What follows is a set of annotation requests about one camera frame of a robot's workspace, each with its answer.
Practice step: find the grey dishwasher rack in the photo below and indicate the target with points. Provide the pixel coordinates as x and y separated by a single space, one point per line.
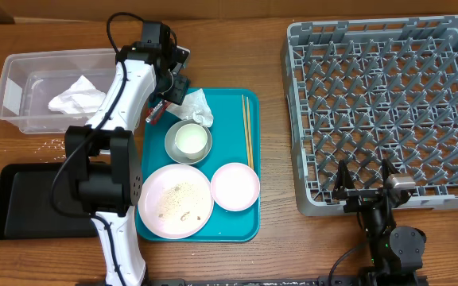
362 91

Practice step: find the clear plastic bin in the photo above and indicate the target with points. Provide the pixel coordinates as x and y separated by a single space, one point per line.
29 81

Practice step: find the scattered rice grains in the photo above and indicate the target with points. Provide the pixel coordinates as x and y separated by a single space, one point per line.
51 151

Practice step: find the black plastic tray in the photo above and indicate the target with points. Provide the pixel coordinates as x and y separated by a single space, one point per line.
25 210

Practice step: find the wooden chopstick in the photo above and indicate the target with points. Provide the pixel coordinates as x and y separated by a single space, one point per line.
249 129
249 161

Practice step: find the red snack wrapper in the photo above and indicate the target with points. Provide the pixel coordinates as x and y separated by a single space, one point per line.
155 113

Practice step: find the teal serving tray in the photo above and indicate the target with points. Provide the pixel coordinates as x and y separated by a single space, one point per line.
229 146

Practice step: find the white cup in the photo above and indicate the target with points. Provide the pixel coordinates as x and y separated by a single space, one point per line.
191 140

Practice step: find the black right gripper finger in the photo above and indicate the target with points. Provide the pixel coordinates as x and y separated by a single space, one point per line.
389 173
343 177

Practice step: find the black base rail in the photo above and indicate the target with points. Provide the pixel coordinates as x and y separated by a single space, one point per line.
320 281

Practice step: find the right wooden chopstick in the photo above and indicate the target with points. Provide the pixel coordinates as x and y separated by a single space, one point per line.
249 129

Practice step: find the large pink plate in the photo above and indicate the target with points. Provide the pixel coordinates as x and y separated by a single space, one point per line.
176 201

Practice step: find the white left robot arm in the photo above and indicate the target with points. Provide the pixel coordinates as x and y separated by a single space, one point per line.
102 165

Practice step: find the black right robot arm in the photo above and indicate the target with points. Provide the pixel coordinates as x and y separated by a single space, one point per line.
396 251

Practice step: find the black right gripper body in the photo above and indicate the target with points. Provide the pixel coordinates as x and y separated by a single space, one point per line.
359 199

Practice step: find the left wooden chopstick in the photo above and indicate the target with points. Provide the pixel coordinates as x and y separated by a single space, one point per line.
249 161

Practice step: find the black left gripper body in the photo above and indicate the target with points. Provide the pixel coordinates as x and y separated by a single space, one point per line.
173 87

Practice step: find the small pink plate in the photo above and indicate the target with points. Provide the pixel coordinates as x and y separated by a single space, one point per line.
235 187

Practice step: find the white napkin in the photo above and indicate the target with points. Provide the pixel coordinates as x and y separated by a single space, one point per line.
81 97
194 107

